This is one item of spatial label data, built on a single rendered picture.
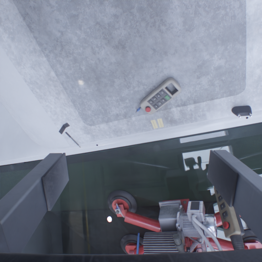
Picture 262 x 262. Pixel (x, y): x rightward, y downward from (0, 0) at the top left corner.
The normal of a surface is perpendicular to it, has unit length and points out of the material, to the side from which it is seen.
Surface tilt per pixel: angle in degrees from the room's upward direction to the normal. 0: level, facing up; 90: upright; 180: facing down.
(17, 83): 3
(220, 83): 0
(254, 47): 0
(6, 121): 58
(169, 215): 116
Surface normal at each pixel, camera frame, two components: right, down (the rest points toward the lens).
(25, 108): -0.28, 0.65
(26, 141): -0.45, -0.14
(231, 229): -0.95, -0.29
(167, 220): -0.25, 0.23
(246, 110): -0.20, -0.58
